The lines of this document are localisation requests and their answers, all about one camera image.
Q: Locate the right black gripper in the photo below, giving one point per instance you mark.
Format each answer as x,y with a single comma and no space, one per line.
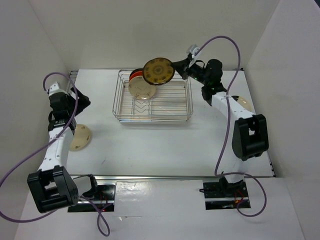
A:
182,67

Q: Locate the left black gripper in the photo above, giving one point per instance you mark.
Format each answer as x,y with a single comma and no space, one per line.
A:
83,102

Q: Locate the brown gold patterned plate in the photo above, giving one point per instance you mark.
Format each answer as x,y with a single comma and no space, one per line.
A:
158,71

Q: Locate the small beige calligraphy plate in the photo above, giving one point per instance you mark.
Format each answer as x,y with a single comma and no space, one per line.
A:
82,137

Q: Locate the orange plate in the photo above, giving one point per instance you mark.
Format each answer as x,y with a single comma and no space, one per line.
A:
136,73

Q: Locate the large beige plate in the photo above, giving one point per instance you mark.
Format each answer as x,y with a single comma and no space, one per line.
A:
140,89

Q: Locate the cream plate with black patch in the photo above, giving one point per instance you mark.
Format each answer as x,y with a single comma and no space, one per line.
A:
243,102

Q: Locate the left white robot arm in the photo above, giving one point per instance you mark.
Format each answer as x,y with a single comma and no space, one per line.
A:
51,186

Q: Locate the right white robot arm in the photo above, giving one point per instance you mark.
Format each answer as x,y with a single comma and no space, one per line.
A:
247,133

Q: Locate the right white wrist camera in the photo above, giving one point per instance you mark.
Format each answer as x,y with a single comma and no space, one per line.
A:
192,54

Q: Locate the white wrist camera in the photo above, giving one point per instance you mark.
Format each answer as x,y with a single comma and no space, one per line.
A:
54,88
192,54

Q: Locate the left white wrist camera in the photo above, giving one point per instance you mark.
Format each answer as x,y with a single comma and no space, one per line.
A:
54,88

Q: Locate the wire dish rack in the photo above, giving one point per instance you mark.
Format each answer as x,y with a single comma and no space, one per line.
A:
170,103

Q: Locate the aluminium front rail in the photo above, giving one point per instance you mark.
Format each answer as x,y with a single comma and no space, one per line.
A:
145,178

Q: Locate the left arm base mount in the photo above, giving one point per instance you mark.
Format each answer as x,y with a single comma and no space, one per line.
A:
101,193

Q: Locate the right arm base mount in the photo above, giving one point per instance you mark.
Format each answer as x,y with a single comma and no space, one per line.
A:
221,195

